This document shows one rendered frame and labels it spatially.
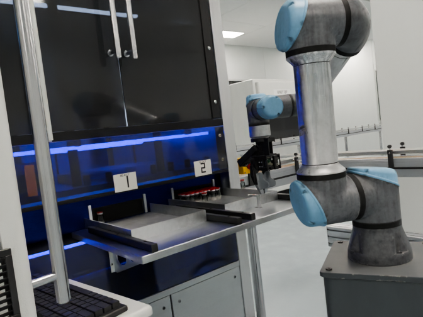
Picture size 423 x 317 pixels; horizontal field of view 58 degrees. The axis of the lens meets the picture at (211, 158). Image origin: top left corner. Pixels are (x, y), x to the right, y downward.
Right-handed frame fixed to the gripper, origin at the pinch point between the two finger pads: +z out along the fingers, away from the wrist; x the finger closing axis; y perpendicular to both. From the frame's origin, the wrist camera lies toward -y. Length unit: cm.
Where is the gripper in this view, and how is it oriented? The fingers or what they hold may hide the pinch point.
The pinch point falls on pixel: (262, 192)
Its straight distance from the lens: 141.2
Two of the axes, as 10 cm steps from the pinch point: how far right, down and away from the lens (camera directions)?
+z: 1.2, 9.9, 0.6
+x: 7.7, -1.3, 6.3
